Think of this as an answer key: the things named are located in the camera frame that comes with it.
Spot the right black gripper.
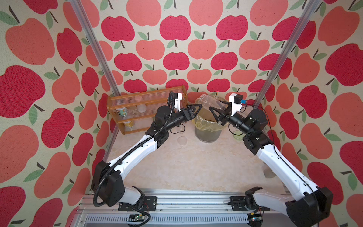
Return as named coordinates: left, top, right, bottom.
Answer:
left=211, top=101, right=251, bottom=139

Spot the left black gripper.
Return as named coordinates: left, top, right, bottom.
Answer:
left=164, top=104, right=202, bottom=131

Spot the short clear plastic jar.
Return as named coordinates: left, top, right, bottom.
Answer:
left=196, top=94, right=223, bottom=111

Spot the green jar lid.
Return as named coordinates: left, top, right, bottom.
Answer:
left=232, top=131, right=245, bottom=141

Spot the short jar clear lid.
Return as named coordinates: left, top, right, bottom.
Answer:
left=177, top=136, right=188, bottom=146

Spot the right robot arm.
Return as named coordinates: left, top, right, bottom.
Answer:
left=209, top=102, right=333, bottom=227

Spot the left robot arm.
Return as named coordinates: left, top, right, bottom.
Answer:
left=91, top=104, right=202, bottom=208

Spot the yellow plastic bin liner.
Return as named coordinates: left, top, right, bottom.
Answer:
left=191, top=95, right=235, bottom=133

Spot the metal mesh trash bin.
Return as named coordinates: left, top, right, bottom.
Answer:
left=193, top=115, right=226, bottom=143

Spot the white pink bottle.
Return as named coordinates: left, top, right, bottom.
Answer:
left=135, top=96, right=147, bottom=113

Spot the yellow small can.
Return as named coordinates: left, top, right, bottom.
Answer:
left=123, top=121, right=135, bottom=129

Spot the green white cup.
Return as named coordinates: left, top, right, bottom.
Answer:
left=116, top=107, right=128, bottom=117

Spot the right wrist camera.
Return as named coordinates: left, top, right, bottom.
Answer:
left=229, top=93, right=247, bottom=116

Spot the right aluminium corner post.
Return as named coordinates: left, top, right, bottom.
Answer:
left=253, top=0, right=322, bottom=109

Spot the aluminium corner post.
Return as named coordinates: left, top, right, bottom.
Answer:
left=70, top=0, right=121, bottom=96
left=253, top=0, right=322, bottom=109

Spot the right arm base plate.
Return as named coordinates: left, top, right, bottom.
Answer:
left=227, top=196, right=270, bottom=212

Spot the aluminium frame rail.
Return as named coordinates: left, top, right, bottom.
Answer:
left=70, top=189, right=315, bottom=227

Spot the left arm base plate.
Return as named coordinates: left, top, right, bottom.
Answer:
left=118, top=196, right=157, bottom=212

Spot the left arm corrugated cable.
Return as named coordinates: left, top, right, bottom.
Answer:
left=93, top=91, right=175, bottom=208

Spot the left aluminium corner post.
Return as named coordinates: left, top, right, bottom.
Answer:
left=70, top=0, right=121, bottom=96

